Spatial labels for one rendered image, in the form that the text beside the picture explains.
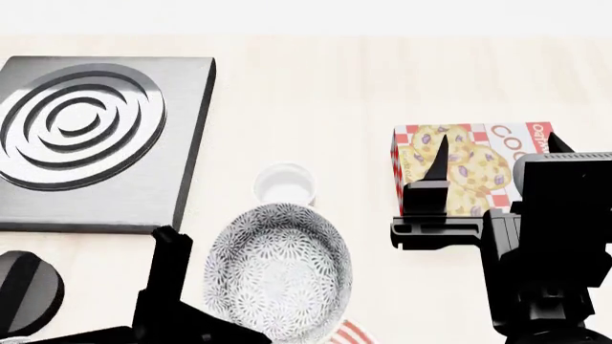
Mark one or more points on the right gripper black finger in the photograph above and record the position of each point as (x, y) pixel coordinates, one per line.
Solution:
(430, 197)
(557, 147)

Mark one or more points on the red white striped plate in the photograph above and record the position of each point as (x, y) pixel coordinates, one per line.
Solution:
(351, 333)

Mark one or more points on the oatmeal cookie box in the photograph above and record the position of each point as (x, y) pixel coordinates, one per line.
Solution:
(483, 168)

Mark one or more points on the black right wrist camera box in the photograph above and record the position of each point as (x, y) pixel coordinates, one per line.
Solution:
(564, 179)

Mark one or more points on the small white ramekin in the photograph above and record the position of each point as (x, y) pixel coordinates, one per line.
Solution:
(285, 182)

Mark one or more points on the black white patterned bowl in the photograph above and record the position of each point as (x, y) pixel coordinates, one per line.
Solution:
(279, 265)

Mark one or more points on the black round stove knob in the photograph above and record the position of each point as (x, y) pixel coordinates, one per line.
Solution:
(28, 290)

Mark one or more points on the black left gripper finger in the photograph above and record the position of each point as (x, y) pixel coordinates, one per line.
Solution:
(167, 265)

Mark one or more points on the silver square stove burner plate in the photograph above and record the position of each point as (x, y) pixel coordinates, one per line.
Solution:
(158, 179)

